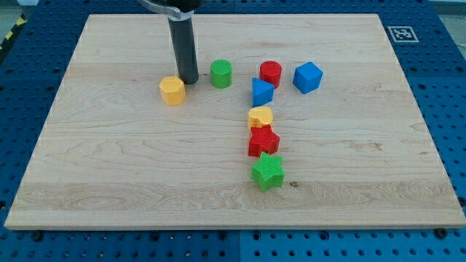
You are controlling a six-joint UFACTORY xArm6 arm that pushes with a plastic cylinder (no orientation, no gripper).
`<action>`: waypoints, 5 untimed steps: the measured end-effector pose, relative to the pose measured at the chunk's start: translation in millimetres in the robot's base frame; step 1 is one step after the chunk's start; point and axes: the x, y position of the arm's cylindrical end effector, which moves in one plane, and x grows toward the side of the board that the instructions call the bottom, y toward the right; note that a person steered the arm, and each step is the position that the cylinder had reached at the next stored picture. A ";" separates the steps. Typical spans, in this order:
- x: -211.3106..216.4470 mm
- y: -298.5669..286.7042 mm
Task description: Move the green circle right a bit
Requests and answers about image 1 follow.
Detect robot arm end clamp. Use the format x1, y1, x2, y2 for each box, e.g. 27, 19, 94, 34
138, 0, 205, 21

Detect light wooden board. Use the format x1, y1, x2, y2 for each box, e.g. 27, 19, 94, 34
5, 14, 465, 231

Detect yellow heart block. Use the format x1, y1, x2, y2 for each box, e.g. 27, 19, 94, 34
248, 106, 274, 129

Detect red star block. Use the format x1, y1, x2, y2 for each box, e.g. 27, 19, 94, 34
248, 125, 280, 157

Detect blue triangle block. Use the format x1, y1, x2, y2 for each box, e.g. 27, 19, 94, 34
252, 78, 275, 107

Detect green star block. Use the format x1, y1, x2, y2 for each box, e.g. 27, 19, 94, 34
250, 152, 285, 192

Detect green cylinder block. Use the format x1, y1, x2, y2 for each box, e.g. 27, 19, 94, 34
210, 59, 232, 89

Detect red cylinder block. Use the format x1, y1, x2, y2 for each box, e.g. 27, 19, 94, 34
259, 60, 282, 89

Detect yellow hexagon block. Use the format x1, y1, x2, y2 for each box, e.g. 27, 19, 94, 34
159, 76, 186, 106

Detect blue cube block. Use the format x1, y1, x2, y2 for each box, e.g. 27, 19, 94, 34
293, 62, 323, 94

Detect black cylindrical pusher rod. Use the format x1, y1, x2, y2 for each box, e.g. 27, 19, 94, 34
168, 17, 199, 84

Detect white fiducial marker tag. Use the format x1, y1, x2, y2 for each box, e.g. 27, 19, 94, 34
387, 25, 419, 43

